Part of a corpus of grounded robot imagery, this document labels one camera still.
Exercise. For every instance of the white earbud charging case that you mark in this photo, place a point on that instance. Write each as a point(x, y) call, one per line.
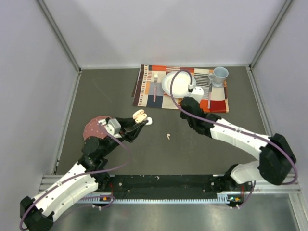
point(149, 121)

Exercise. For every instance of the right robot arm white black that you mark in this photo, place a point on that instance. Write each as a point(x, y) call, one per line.
point(273, 155)

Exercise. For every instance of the pink polka dot plate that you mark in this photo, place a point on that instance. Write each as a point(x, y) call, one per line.
point(93, 129)

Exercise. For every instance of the grey cable duct rail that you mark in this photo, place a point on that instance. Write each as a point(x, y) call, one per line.
point(219, 199)

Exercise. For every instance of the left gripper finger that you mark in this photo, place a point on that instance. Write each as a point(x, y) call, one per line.
point(132, 133)
point(126, 122)

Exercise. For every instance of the pink handled fork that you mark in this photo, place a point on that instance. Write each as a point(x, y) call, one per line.
point(155, 85)

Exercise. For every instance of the beige square ring object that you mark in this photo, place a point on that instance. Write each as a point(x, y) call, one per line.
point(139, 116)

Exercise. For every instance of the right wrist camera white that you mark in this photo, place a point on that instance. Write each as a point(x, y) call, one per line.
point(195, 92)

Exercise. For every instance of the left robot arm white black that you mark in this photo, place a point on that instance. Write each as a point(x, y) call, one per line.
point(40, 212)

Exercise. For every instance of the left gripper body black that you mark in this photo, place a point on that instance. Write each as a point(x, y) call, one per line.
point(123, 131)

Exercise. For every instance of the patterned orange placemat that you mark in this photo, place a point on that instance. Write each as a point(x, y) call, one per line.
point(144, 89)

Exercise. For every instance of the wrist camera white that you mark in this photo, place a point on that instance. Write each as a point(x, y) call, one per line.
point(195, 92)
point(110, 127)

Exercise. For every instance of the pink handled knife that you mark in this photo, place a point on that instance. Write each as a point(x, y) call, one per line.
point(209, 95)

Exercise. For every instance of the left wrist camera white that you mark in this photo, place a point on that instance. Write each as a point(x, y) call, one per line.
point(110, 127)

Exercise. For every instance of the white round plate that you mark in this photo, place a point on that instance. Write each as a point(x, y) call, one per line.
point(180, 84)

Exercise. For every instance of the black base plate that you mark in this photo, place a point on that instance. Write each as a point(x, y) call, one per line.
point(170, 186)

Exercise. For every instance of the light blue mug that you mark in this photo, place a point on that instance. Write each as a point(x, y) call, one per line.
point(218, 76)

